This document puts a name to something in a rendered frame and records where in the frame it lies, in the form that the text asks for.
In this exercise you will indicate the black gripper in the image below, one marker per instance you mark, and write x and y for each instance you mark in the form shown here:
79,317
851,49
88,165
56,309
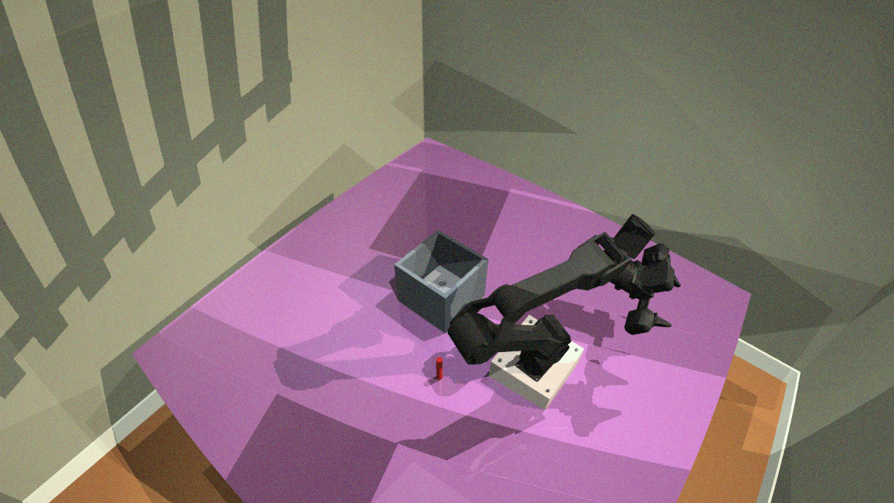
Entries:
642,319

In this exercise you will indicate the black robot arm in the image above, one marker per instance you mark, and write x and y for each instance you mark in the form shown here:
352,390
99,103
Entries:
542,345

